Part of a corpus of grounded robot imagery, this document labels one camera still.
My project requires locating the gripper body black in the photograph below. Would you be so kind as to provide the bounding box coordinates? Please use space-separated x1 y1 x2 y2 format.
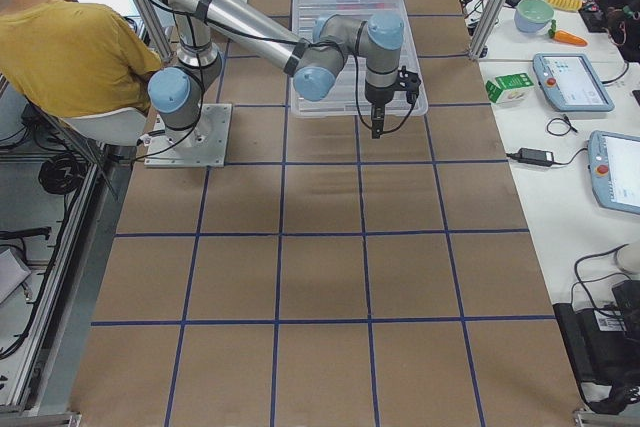
365 81 395 105

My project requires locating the clear plastic box lid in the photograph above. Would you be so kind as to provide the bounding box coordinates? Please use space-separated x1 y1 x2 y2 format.
290 0 421 118

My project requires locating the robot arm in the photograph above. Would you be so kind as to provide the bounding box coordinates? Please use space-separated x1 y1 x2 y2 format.
159 0 420 138

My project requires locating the clear plastic storage box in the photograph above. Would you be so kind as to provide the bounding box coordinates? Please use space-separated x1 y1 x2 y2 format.
291 0 417 117

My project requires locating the green milk carton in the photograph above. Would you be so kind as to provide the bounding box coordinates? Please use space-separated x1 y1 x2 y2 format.
485 72 534 104

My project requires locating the black power adapter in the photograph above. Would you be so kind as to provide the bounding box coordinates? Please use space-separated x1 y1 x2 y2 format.
506 147 555 167

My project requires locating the green bowl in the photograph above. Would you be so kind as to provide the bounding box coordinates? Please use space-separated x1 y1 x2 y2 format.
514 0 554 33

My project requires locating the toy carrot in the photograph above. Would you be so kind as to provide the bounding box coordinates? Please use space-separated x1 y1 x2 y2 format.
547 20 588 47

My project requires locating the upper teach pendant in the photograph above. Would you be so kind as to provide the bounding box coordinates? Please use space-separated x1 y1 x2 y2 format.
532 53 614 112

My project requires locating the teach pendant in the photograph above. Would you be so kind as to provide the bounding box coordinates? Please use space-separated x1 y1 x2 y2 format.
588 131 639 214
532 53 614 112

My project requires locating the toy corn yellow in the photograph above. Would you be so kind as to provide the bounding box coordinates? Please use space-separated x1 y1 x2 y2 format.
545 0 584 12

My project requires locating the lower teach pendant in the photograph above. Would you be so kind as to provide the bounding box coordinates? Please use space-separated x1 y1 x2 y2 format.
588 131 639 214

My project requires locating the white chair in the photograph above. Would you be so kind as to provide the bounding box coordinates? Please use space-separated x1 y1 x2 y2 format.
0 71 151 148

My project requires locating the person in yellow shirt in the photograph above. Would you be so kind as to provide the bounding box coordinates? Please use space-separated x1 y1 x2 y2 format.
1 0 162 118

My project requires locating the black device on table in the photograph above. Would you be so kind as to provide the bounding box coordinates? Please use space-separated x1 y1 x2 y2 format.
553 280 639 415

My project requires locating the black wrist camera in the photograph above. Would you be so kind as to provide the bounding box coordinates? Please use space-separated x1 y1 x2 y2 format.
395 65 421 105

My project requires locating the aluminium frame post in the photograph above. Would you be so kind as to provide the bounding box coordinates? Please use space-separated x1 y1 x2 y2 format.
467 0 532 61

